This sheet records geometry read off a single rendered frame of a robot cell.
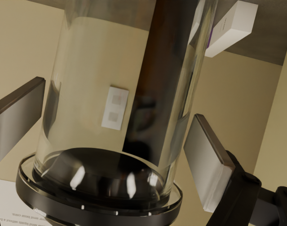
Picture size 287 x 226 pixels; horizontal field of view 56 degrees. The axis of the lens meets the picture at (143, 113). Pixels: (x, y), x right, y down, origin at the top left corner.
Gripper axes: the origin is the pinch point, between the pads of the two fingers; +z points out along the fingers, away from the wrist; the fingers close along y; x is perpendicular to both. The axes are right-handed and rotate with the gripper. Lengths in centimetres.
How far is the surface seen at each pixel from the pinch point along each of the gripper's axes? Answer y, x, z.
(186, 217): 27, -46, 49
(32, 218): -16, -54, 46
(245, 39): 23.0, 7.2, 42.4
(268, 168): 25.5, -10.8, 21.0
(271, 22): 21.1, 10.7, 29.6
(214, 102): 27, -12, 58
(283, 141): 25.5, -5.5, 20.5
